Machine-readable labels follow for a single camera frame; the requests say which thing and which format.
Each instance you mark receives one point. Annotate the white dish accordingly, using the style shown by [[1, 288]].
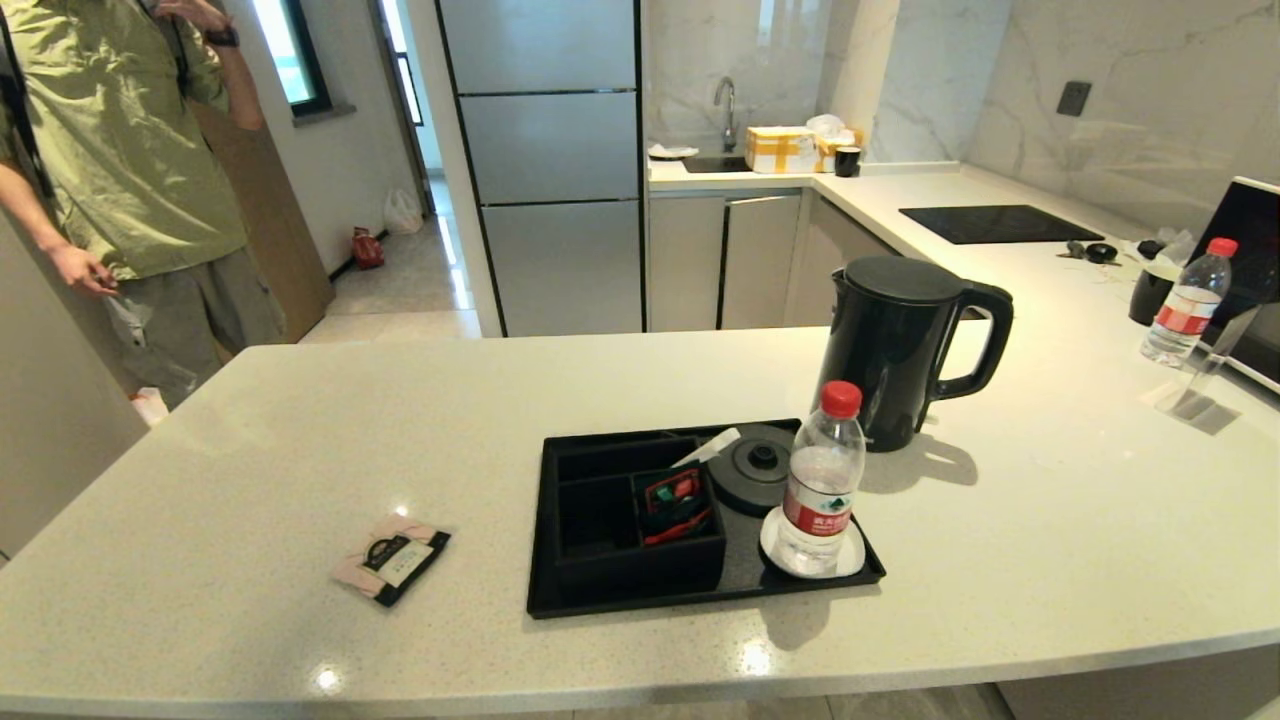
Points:
[[672, 151]]

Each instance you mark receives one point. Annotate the small black cup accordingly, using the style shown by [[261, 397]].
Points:
[[847, 162]]

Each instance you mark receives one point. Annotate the dark framed window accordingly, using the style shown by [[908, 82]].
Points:
[[290, 50]]

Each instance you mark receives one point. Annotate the black mug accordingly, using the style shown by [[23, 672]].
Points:
[[1150, 295]]

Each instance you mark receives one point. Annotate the small black round object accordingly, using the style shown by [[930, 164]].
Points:
[[1150, 247]]

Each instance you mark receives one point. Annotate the black electric kettle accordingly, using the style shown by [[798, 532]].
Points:
[[890, 340]]

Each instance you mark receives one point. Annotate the black divided organizer box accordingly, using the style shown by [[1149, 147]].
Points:
[[600, 570]]

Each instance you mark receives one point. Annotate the white round coaster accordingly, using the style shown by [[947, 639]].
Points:
[[852, 562]]

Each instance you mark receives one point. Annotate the person in green shirt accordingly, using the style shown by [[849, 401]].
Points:
[[120, 150]]

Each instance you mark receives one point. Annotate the black induction cooktop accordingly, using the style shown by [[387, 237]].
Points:
[[1000, 224]]

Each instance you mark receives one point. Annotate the white paper stick packet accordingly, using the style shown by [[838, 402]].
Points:
[[715, 445]]

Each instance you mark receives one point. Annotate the grey wall socket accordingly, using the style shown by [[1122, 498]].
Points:
[[1074, 98]]

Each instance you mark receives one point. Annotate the clear water bottle red cap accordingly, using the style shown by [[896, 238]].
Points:
[[1185, 310], [820, 480]]

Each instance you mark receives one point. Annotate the white trash bag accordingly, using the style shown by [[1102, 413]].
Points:
[[148, 405]]

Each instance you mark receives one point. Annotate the brown wooden door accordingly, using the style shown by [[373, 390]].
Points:
[[280, 230]]

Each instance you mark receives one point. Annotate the dark green and red box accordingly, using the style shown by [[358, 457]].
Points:
[[675, 490]]

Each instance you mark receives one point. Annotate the black serving tray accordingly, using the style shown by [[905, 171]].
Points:
[[740, 590]]

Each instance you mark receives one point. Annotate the grey corner cabinet front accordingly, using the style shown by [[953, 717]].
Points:
[[815, 260]]

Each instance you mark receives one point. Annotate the clear plastic wrap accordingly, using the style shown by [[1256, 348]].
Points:
[[1178, 245]]

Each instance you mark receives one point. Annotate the black round kettle base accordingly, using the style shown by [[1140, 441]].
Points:
[[750, 470]]

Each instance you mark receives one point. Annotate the white tissue bundle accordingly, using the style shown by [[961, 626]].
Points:
[[828, 124]]

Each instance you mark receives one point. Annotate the chrome sink faucet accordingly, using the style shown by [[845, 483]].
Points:
[[730, 120]]

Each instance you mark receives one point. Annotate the black key fob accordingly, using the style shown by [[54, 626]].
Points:
[[1100, 252]]

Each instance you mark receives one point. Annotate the clear acrylic stand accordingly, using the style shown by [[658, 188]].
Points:
[[1232, 343]]

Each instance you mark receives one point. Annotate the white plastic bag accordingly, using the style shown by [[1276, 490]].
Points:
[[403, 213]]

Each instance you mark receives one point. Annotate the black screen white frame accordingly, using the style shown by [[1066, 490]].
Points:
[[1250, 230]]

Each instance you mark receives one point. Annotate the red bag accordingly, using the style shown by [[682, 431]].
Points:
[[367, 250]]

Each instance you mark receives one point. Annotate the yellow white cardboard box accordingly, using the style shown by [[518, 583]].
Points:
[[780, 150]]

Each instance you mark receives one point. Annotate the grey cabinet door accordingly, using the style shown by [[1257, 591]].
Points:
[[685, 260], [760, 250]]

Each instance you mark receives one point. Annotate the white tea bag packet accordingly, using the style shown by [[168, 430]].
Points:
[[390, 560]]

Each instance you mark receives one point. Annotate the steel sink basin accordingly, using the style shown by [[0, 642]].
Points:
[[715, 163]]

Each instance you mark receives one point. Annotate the red orange packet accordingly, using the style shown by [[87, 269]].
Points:
[[680, 528]]

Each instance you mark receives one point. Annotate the silver refrigerator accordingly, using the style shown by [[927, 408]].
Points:
[[550, 130]]

